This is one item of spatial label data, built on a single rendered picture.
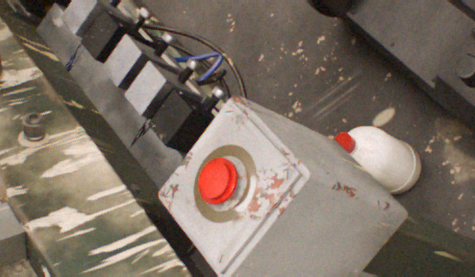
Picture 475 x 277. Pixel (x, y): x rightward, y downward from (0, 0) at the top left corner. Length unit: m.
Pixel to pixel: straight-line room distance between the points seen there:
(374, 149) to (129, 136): 0.60
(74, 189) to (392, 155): 0.78
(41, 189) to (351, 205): 0.37
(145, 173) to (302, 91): 0.88
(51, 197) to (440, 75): 0.76
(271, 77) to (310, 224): 1.25
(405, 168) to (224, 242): 0.97
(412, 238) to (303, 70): 1.04
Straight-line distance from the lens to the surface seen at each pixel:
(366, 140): 1.69
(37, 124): 1.11
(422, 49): 1.65
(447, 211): 1.77
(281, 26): 2.09
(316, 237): 0.85
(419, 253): 1.05
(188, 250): 1.80
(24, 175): 1.08
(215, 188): 0.81
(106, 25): 1.26
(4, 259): 1.05
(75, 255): 1.00
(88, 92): 1.28
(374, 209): 0.87
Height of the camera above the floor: 1.55
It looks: 49 degrees down
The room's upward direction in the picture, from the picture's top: 68 degrees counter-clockwise
